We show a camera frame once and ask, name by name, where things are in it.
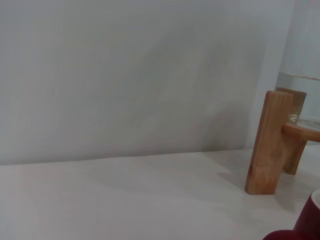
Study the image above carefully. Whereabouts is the red ceramic cup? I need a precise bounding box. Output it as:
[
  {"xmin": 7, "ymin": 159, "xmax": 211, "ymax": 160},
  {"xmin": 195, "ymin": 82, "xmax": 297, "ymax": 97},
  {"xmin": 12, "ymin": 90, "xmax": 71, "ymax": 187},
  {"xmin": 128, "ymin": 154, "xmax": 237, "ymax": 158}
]
[{"xmin": 262, "ymin": 188, "xmax": 320, "ymax": 240}]

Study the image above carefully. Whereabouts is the wooden dispenser stand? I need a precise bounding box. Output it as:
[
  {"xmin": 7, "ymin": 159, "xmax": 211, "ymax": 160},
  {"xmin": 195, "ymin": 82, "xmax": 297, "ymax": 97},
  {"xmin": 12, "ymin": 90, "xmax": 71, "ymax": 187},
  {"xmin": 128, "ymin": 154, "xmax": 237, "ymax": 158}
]
[{"xmin": 244, "ymin": 87, "xmax": 320, "ymax": 195}]

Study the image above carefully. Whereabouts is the glass water dispenser jar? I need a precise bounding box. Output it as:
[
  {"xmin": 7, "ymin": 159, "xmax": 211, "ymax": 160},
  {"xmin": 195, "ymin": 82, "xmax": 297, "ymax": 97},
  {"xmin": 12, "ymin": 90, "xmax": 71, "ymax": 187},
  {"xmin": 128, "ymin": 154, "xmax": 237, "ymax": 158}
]
[{"xmin": 274, "ymin": 0, "xmax": 320, "ymax": 131}]

